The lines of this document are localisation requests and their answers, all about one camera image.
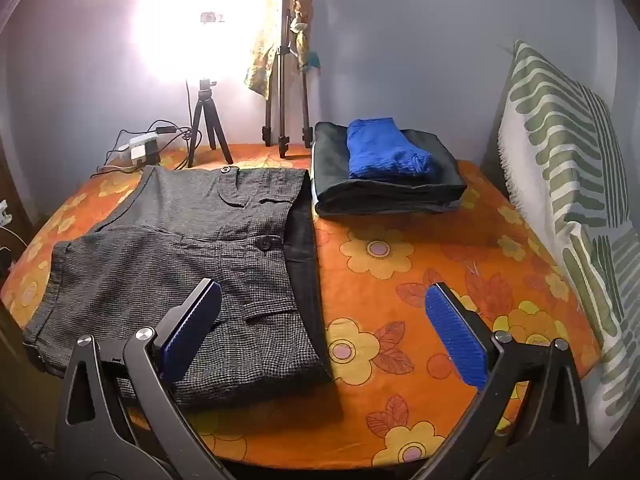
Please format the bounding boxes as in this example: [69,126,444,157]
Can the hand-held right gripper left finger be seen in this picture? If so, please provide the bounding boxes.
[55,279,236,480]

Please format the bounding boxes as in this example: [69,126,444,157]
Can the bright ring light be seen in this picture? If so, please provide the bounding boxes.
[127,0,273,86]

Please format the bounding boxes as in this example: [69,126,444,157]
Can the folded blue cloth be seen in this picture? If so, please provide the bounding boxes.
[346,117,437,181]

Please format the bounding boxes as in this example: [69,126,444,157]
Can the black power cable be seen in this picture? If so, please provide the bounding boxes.
[90,120,197,177]

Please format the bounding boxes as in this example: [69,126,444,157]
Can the tall black tripod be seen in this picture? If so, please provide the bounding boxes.
[262,0,313,161]

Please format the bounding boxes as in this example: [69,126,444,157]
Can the black pants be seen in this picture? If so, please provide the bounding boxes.
[285,172,332,361]

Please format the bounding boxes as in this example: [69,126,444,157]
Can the small black tripod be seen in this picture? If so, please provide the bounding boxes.
[187,77,233,168]

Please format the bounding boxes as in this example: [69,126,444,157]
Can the grey checked pants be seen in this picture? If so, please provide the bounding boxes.
[22,164,336,413]

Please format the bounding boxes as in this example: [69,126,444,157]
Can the green striped white pillow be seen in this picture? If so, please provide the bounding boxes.
[480,40,636,466]

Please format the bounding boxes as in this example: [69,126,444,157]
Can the hanging patterned scarf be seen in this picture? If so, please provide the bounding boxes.
[291,0,321,75]

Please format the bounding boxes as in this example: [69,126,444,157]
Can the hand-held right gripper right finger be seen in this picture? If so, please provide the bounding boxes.
[415,282,596,480]

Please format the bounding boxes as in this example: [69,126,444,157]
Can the hanging yellow floral cloth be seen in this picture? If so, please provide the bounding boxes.
[244,0,281,102]

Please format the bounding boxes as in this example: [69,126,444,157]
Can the folded dark grey pants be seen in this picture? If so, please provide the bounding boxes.
[311,121,468,218]

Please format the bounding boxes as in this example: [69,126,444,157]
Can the white power strip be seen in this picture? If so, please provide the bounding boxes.
[117,132,162,166]

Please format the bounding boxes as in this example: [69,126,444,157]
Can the orange floral bedsheet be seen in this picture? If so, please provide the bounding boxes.
[0,142,601,471]

